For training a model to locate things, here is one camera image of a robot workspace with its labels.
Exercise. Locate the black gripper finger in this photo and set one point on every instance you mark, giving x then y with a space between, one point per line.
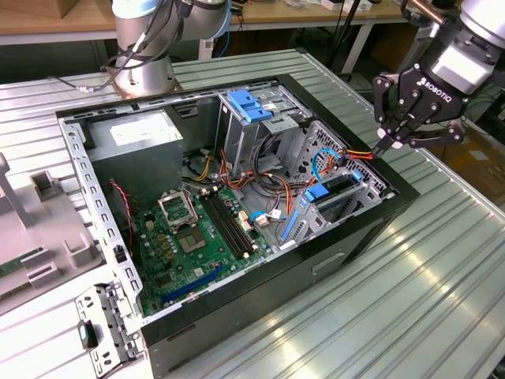
380 98
434 138

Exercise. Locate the hard disk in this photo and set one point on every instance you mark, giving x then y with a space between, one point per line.
315 194

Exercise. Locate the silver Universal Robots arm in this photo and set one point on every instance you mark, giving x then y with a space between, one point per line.
138 75

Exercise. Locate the metal disk bay cage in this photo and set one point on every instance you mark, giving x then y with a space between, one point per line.
311 225

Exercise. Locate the brown cardboard box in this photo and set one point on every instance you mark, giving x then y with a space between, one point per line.
481 169

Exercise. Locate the black tripod stand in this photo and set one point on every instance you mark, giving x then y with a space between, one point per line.
343 31

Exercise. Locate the long wooden desk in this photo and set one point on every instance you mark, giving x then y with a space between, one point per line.
300 15

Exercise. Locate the blue drive latch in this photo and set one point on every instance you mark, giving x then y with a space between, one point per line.
248 106

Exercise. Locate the metal optical drive cage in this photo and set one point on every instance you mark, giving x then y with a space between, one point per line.
240 146

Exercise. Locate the black RAM slot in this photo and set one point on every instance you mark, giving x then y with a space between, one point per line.
235 225
223 228

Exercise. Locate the CPU socket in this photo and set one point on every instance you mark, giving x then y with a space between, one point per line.
191 241

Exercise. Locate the black open PC case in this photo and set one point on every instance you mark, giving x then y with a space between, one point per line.
256 308

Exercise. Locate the grey power supply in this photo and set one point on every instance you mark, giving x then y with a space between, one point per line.
134 166

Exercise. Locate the green motherboard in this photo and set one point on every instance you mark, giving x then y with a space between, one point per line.
185 276

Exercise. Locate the blue expansion slot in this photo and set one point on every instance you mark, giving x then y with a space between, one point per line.
193 285

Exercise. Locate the grey parts rack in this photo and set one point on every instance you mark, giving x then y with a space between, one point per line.
51 229

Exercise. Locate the black blue latch clip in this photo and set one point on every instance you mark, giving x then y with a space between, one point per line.
87 333

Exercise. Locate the green RAM stick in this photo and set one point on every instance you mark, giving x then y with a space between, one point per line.
13 266

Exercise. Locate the hinged metal slot bracket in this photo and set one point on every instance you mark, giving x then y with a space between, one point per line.
114 312

